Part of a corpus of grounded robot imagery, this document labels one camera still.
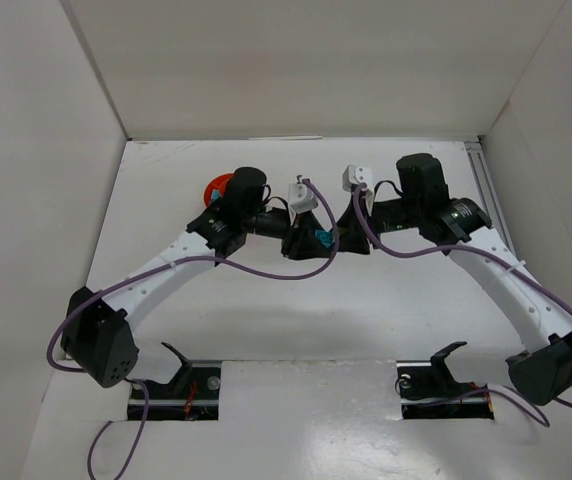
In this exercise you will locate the aluminium rail right side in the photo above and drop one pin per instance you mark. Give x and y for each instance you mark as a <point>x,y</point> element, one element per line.
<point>487,189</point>

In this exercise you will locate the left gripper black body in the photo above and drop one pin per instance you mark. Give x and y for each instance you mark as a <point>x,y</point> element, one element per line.
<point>291,236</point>

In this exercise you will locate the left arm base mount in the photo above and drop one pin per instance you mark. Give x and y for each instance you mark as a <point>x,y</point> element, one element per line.
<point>179,389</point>

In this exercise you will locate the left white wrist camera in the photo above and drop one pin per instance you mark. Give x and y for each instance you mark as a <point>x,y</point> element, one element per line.
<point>301,201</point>

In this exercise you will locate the turquoise lego brick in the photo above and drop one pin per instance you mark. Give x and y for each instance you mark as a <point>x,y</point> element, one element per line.
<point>326,238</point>

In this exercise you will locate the orange round divided container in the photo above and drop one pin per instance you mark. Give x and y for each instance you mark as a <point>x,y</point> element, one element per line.
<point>216,188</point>

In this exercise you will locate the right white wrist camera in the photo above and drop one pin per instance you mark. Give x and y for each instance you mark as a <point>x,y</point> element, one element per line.
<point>354,176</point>

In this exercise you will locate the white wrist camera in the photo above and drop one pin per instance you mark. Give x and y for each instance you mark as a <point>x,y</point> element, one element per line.
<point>354,176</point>
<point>301,201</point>

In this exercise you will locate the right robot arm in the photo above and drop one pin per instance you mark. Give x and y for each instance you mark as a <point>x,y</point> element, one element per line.
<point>542,321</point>

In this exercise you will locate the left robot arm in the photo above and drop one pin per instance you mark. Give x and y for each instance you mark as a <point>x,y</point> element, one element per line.
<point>99,330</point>

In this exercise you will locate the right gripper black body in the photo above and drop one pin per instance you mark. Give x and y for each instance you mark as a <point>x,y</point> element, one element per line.
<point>362,232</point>

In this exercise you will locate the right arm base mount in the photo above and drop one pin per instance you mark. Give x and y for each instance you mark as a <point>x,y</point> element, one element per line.
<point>428,390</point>

